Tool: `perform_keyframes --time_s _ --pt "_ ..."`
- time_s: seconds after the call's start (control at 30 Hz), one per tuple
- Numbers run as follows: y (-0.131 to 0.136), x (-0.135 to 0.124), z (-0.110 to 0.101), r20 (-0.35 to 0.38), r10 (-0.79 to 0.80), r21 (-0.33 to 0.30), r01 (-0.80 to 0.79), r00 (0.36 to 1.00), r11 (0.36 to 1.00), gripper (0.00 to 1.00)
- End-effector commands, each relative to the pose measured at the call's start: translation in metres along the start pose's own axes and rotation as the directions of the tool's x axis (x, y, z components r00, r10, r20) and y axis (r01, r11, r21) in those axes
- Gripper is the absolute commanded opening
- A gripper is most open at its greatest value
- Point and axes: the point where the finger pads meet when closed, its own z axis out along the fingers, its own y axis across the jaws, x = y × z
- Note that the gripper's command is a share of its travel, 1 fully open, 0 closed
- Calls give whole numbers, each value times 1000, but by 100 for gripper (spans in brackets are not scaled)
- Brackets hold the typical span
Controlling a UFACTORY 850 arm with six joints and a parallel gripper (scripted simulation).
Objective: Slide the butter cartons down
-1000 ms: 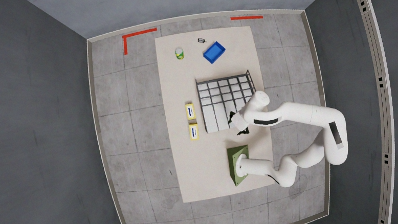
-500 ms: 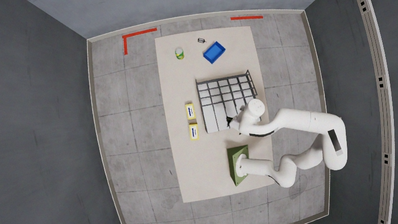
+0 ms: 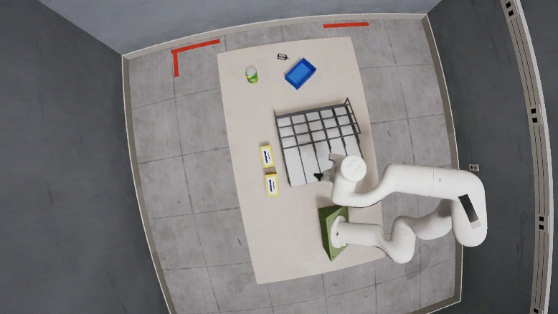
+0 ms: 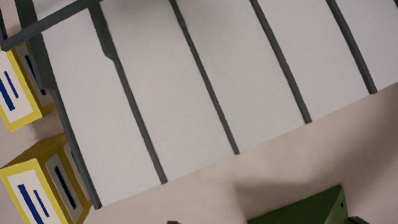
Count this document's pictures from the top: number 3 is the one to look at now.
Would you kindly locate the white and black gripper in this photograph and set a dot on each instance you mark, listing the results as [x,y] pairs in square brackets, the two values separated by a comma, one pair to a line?
[324,178]

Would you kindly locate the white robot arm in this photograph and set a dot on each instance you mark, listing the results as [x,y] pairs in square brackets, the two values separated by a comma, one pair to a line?
[462,208]

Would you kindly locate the blue open tray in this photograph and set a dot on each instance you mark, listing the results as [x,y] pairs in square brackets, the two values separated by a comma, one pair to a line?
[300,73]

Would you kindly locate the green and yellow drink can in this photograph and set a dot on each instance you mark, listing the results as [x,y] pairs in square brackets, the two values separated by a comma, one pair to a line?
[251,74]

